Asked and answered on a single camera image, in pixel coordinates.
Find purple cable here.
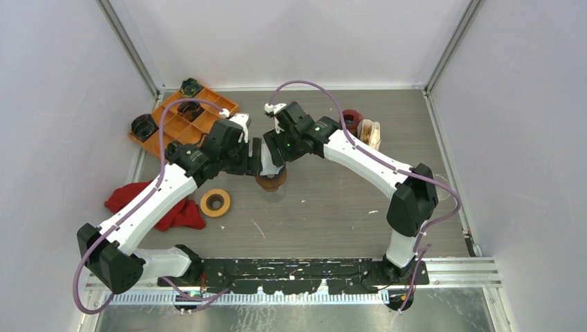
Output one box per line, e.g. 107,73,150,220
73,98,235,315
267,80,462,317

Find black rolled cloth in tray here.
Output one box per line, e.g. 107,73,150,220
177,101,205,122

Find dark wooden dripper stand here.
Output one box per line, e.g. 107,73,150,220
255,167,287,192

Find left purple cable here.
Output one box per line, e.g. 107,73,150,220
73,98,235,315

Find white paper coffee filter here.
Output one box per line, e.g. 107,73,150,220
259,143,282,178

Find orange wooden compartment tray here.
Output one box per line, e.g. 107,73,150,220
129,85,240,158

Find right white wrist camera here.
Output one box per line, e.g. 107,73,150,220
264,103,287,133

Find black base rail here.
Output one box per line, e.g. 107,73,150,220
171,258,429,295

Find glass beaker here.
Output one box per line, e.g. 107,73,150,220
260,187,287,203

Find red and black carafe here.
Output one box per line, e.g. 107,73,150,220
343,109,364,137

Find dark patterned rolled cloth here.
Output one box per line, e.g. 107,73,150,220
179,77,203,98

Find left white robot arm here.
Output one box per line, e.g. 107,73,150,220
77,113,251,295

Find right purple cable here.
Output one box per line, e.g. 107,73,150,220
267,80,462,317

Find red cloth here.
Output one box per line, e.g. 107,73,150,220
104,182,206,232

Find clear glass dripper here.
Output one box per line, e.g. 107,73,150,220
433,174,452,201

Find light wooden ring holder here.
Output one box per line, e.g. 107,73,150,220
199,189,232,218

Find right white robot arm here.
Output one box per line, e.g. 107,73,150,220
260,102,438,284

